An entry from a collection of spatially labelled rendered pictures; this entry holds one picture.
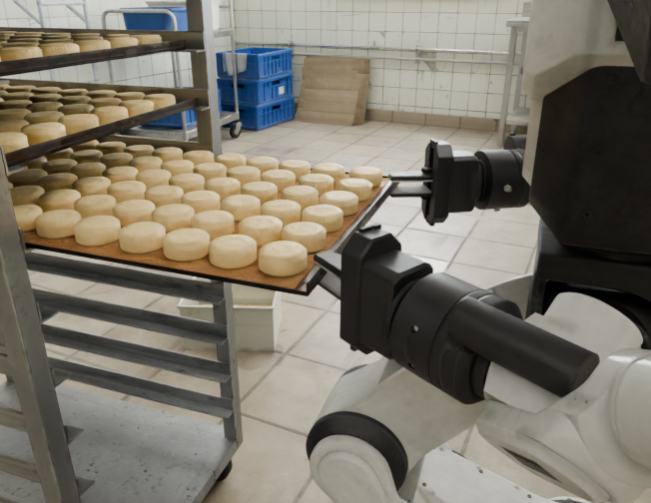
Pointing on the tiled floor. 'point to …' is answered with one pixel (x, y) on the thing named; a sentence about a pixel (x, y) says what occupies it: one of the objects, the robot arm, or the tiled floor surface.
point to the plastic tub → (262, 320)
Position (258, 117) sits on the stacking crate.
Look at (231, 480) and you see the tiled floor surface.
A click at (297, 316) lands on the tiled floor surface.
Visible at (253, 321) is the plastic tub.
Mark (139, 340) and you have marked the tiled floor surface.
